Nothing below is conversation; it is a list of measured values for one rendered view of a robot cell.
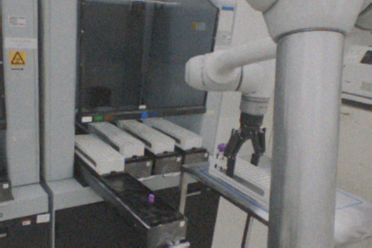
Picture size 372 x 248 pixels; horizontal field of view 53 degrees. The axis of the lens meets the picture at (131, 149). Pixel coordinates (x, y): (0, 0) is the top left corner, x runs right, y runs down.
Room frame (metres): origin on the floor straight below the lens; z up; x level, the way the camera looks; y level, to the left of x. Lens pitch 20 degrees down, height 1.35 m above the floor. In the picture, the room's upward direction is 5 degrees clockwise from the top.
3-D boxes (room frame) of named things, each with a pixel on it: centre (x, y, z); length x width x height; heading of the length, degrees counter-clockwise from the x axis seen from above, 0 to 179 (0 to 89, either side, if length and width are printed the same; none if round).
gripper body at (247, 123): (1.20, -0.39, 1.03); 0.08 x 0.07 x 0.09; 119
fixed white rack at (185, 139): (1.66, -0.19, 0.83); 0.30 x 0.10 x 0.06; 32
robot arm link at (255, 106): (1.20, -0.39, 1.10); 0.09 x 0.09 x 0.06
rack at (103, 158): (1.33, 0.14, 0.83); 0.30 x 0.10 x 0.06; 32
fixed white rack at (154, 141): (1.59, -0.06, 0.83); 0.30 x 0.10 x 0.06; 32
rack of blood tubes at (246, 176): (1.17, -0.41, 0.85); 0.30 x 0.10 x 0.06; 29
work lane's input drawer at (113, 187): (1.18, 0.05, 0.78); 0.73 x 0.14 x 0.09; 32
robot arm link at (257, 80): (1.20, -0.38, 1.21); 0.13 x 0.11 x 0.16; 96
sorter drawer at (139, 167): (1.62, 0.14, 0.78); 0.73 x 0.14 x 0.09; 32
